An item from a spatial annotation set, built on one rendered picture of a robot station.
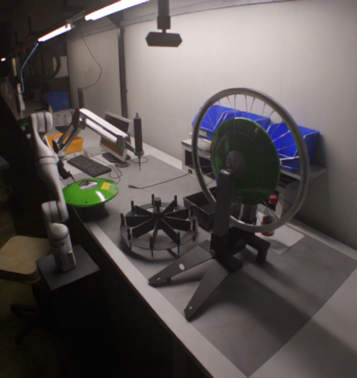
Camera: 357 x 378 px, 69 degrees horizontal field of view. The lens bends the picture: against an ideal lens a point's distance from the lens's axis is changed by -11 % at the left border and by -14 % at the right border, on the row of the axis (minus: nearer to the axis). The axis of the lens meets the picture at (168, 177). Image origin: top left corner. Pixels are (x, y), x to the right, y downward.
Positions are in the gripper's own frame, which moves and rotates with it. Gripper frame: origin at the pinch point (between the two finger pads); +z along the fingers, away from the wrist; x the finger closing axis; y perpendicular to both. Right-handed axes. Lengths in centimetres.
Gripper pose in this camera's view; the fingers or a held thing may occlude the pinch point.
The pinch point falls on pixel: (74, 180)
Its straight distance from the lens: 182.9
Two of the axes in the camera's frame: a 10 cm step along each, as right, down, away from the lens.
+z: 4.1, 7.0, 5.8
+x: 5.2, 3.4, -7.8
